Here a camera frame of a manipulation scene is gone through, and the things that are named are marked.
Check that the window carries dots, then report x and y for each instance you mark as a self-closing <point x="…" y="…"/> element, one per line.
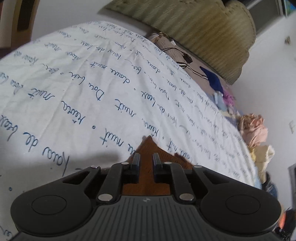
<point x="266" y="11"/>

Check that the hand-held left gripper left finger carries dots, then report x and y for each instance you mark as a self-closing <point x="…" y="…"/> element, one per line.
<point x="135" y="165"/>

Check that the light blue cloth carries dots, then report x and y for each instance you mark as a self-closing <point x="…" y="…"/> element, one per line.
<point x="219" y="100"/>

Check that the dark blue cloth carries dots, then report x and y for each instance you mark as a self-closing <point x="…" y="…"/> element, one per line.
<point x="214" y="81"/>

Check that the brown knit sweater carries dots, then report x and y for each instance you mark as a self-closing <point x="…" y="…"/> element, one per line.
<point x="146" y="148"/>

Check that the olive padded headboard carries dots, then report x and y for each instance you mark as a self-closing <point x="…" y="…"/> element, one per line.
<point x="196" y="30"/>

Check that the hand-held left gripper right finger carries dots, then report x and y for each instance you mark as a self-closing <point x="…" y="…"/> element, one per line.
<point x="157" y="166"/>

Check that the pink clothes pile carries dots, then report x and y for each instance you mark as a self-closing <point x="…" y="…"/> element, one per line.
<point x="253" y="131"/>

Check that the gold tower air conditioner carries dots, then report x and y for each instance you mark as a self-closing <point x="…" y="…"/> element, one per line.
<point x="20" y="20"/>

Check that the person's right hand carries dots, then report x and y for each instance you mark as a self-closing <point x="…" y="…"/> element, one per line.
<point x="283" y="220"/>

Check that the dark patterned cloth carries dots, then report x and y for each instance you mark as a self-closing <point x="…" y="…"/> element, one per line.
<point x="269" y="185"/>

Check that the purple pink cloth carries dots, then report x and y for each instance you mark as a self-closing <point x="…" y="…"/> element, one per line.
<point x="229" y="98"/>

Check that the white script-printed quilt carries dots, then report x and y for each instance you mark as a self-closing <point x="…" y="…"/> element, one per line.
<point x="69" y="92"/>

